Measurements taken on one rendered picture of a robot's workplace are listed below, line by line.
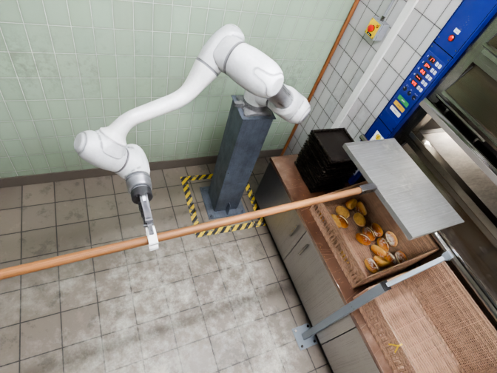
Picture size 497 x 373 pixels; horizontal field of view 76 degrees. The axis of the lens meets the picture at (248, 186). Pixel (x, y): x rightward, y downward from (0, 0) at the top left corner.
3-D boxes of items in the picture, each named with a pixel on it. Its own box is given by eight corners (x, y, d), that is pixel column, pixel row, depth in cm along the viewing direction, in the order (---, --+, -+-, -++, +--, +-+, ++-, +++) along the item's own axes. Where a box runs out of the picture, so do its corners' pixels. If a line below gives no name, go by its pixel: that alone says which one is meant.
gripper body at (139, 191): (150, 182, 116) (156, 203, 111) (151, 195, 122) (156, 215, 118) (129, 186, 113) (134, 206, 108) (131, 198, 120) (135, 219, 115)
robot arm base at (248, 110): (228, 96, 190) (231, 89, 185) (262, 96, 198) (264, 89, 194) (238, 117, 180) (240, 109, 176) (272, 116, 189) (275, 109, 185)
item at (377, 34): (371, 32, 200) (381, 16, 192) (381, 41, 195) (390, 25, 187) (363, 32, 197) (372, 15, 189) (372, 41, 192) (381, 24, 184)
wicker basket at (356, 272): (362, 197, 227) (384, 172, 206) (410, 269, 199) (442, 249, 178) (307, 209, 207) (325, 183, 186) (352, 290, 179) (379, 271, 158)
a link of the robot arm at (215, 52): (189, 50, 115) (217, 70, 112) (220, 9, 113) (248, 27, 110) (203, 66, 127) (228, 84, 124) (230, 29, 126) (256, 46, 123)
